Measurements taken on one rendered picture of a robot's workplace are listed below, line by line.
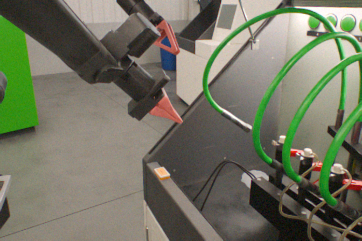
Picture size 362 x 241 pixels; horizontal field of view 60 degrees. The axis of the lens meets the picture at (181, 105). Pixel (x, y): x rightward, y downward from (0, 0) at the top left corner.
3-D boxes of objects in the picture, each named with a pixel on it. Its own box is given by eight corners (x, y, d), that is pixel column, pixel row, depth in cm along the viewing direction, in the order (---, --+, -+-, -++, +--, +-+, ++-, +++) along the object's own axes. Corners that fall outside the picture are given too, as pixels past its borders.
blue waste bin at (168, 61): (154, 67, 721) (153, 33, 697) (176, 64, 752) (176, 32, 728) (167, 72, 673) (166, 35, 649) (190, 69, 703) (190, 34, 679)
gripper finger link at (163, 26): (187, 44, 83) (164, 18, 83) (183, 41, 76) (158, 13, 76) (169, 62, 84) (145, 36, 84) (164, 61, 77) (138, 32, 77)
